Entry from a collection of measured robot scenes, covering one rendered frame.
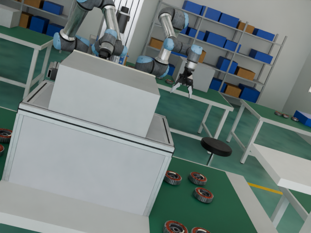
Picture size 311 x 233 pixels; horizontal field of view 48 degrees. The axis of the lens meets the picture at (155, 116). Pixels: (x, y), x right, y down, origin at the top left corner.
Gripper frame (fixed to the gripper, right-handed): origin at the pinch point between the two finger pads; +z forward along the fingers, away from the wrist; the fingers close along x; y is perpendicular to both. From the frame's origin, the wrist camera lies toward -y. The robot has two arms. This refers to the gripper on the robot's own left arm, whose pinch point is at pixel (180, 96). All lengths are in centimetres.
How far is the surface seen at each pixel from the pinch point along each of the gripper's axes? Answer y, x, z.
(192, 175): -40, -11, 36
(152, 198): -84, 27, 31
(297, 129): 178, -249, 42
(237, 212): -67, -31, 40
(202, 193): -57, -12, 38
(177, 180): -50, 2, 37
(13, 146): -74, 91, 24
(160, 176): -84, 27, 19
